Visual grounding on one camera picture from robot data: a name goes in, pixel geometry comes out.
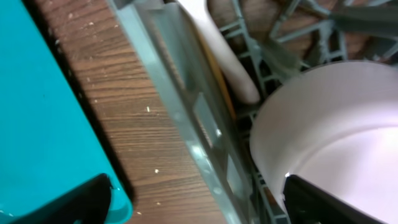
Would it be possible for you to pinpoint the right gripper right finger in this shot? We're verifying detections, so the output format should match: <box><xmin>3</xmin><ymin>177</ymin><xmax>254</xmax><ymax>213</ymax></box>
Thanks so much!
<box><xmin>283</xmin><ymin>175</ymin><xmax>386</xmax><ymax>224</ymax></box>

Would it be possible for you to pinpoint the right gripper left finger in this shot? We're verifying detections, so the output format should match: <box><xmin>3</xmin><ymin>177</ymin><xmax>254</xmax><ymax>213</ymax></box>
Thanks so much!
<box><xmin>12</xmin><ymin>174</ymin><xmax>111</xmax><ymax>224</ymax></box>

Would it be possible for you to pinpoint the white bowl with peanuts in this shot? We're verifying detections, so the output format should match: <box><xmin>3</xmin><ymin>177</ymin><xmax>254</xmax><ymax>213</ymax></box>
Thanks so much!
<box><xmin>249</xmin><ymin>61</ymin><xmax>397</xmax><ymax>223</ymax></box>

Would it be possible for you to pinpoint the white plastic fork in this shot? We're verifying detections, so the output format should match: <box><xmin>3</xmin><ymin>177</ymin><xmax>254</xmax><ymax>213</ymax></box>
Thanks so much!
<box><xmin>178</xmin><ymin>0</ymin><xmax>260</xmax><ymax>105</ymax></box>

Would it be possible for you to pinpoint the wooden chopstick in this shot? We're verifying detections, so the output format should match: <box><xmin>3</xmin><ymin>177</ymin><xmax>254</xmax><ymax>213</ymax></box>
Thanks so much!
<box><xmin>198</xmin><ymin>34</ymin><xmax>236</xmax><ymax>120</ymax></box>

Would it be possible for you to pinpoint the grey dishwasher rack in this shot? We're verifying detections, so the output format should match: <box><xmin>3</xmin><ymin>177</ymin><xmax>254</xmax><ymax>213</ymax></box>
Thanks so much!
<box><xmin>110</xmin><ymin>1</ymin><xmax>397</xmax><ymax>223</ymax></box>

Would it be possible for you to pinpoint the teal serving tray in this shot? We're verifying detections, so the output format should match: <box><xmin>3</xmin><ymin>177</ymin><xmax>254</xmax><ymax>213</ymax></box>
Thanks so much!
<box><xmin>1</xmin><ymin>0</ymin><xmax>133</xmax><ymax>223</ymax></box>

